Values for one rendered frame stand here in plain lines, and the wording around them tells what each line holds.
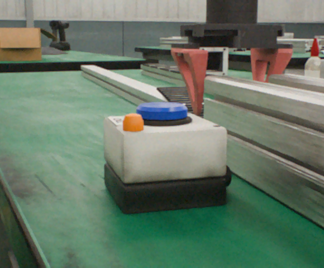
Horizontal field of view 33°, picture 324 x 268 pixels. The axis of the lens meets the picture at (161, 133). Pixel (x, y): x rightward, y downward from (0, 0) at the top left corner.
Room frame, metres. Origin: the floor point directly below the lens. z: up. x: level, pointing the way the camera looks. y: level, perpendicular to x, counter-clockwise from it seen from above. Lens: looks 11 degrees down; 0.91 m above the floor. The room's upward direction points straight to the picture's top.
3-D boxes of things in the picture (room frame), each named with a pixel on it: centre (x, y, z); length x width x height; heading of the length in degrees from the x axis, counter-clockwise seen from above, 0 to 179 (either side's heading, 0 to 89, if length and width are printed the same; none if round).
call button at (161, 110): (0.42, 0.00, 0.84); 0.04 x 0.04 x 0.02
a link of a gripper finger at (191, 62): (0.61, -0.05, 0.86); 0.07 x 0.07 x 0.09; 17
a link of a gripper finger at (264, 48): (0.63, -0.10, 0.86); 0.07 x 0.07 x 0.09; 17
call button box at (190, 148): (0.42, -0.01, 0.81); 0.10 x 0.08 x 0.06; 106
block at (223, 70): (1.60, -0.12, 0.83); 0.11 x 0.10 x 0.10; 107
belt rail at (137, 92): (1.22, 0.10, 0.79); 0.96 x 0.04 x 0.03; 16
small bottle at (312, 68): (1.16, -0.32, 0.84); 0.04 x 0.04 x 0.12
